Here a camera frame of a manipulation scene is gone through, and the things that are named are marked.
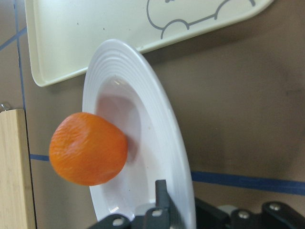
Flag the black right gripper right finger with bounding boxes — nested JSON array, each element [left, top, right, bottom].
[[195, 198, 305, 229]]

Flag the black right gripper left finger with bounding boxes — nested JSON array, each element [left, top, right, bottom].
[[90, 180, 183, 229]]

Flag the white ribbed plate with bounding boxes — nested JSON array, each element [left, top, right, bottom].
[[82, 39, 196, 229]]

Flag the orange fruit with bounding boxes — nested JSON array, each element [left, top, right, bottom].
[[49, 112, 128, 186]]

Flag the cream bear tray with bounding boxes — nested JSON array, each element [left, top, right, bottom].
[[25, 0, 271, 87]]

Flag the bamboo cutting board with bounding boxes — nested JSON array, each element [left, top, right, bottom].
[[0, 104, 36, 229]]

